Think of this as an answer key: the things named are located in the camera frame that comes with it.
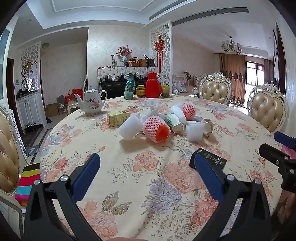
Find left beige tufted chair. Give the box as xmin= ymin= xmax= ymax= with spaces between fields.
xmin=0 ymin=105 xmax=27 ymax=211

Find white ornate sofa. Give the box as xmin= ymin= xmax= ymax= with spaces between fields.
xmin=172 ymin=74 xmax=200 ymax=96

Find pink foam net orange liner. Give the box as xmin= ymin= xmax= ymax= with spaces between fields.
xmin=142 ymin=115 xmax=171 ymax=143

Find brown curtains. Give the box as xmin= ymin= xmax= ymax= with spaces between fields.
xmin=219 ymin=54 xmax=246 ymax=106

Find red chinese knot ornament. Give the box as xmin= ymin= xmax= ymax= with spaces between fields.
xmin=154 ymin=35 xmax=165 ymax=73

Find yellow label jar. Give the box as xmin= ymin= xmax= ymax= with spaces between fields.
xmin=136 ymin=85 xmax=145 ymax=97

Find yellow cardboard box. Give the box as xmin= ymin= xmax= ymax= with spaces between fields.
xmin=106 ymin=110 xmax=130 ymax=128

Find black handbag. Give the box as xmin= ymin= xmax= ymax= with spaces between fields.
xmin=143 ymin=55 xmax=155 ymax=67

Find near beige tufted chair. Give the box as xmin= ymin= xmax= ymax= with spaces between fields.
xmin=247 ymin=82 xmax=288 ymax=133

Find red gift bag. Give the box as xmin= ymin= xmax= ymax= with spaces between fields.
xmin=72 ymin=88 xmax=84 ymax=99

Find dark contents glass jar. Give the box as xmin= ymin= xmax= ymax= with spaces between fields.
xmin=161 ymin=85 xmax=171 ymax=97

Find white carved screen panel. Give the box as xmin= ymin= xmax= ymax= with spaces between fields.
xmin=149 ymin=21 xmax=173 ymax=88

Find beige tufted chair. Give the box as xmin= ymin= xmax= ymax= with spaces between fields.
xmin=193 ymin=71 xmax=232 ymax=105
xmin=247 ymin=82 xmax=288 ymax=133
xmin=0 ymin=105 xmax=27 ymax=211

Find pink flower bouquet vase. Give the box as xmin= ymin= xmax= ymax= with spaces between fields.
xmin=116 ymin=45 xmax=132 ymax=66

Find white cabinet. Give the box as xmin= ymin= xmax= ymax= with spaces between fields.
xmin=16 ymin=91 xmax=47 ymax=130

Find black piano with lace cover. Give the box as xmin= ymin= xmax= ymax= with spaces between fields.
xmin=97 ymin=67 xmax=157 ymax=99

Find cardboard box on floor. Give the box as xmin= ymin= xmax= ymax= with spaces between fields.
xmin=44 ymin=102 xmax=59 ymax=118

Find far beige tufted chair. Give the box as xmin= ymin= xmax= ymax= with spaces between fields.
xmin=193 ymin=71 xmax=232 ymax=105

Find floral tablecloth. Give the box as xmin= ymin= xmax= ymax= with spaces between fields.
xmin=40 ymin=95 xmax=282 ymax=240

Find white tissue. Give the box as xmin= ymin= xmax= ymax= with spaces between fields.
xmin=135 ymin=98 xmax=161 ymax=122

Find black product package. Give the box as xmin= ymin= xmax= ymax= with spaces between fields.
xmin=189 ymin=148 xmax=227 ymax=170

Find striped colourful cushion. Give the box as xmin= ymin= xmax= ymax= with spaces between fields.
xmin=15 ymin=163 xmax=40 ymax=207

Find chandelier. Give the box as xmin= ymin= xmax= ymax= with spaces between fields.
xmin=221 ymin=36 xmax=242 ymax=55

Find teal ceramic vase bottle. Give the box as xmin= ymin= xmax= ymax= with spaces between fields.
xmin=124 ymin=73 xmax=135 ymax=100

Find torn paper cup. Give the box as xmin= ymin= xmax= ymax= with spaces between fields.
xmin=201 ymin=118 xmax=213 ymax=138

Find red thermos jug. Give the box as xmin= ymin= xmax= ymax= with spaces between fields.
xmin=145 ymin=72 xmax=162 ymax=98

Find white floral teapot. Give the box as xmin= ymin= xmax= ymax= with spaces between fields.
xmin=74 ymin=89 xmax=107 ymax=114

